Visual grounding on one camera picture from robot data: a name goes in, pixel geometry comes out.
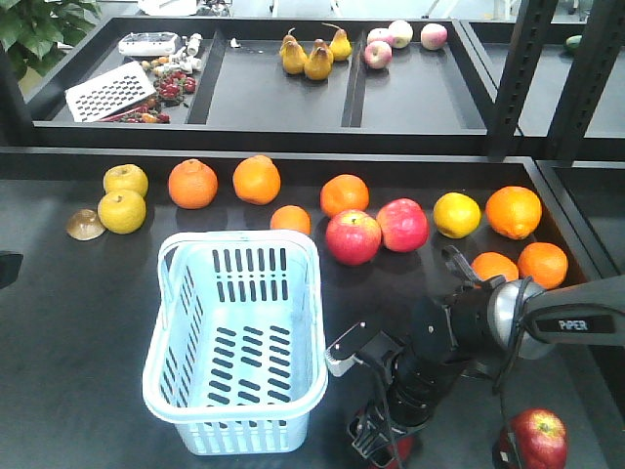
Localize green potted plant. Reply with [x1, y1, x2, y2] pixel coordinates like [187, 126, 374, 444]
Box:
[1, 0, 101, 79]

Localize light blue plastic basket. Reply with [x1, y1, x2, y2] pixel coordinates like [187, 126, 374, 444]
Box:
[142, 230, 328, 455]

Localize dark red apple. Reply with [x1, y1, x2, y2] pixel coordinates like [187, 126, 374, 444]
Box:
[383, 436, 415, 469]
[497, 407, 568, 469]

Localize large orange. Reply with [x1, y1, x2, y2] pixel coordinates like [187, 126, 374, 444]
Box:
[232, 154, 281, 205]
[320, 174, 369, 218]
[168, 158, 219, 209]

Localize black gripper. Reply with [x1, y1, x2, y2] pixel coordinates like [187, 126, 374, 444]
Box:
[347, 390, 430, 464]

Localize yellow pear fruit rear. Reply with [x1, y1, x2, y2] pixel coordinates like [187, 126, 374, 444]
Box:
[103, 164, 148, 197]

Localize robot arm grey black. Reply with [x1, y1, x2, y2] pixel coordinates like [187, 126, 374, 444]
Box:
[348, 277, 624, 468]

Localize large orange rear left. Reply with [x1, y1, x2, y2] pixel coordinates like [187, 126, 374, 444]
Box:
[168, 158, 219, 209]

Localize white perforated tray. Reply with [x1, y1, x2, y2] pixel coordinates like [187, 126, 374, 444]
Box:
[64, 62, 155, 123]

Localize orange with pointed end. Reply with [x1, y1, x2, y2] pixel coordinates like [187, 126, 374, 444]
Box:
[485, 186, 542, 240]

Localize pink red apple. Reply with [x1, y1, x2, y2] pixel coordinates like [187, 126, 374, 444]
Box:
[325, 209, 382, 266]

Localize large orange rear middle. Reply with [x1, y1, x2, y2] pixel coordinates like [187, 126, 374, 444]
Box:
[232, 154, 281, 205]

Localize small orange behind basket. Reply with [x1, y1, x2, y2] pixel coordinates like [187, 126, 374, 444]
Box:
[270, 205, 312, 235]

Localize brown mushroom cap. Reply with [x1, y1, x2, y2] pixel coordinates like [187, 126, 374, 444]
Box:
[65, 208, 106, 241]

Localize yellow round fruit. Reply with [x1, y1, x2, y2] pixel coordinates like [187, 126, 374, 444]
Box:
[433, 192, 481, 239]

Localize yellow pear fruit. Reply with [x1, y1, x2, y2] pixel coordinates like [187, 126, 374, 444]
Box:
[103, 164, 148, 197]
[98, 189, 146, 235]

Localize black wooden produce display stand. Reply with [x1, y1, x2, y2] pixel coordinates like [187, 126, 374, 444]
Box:
[1, 17, 601, 468]

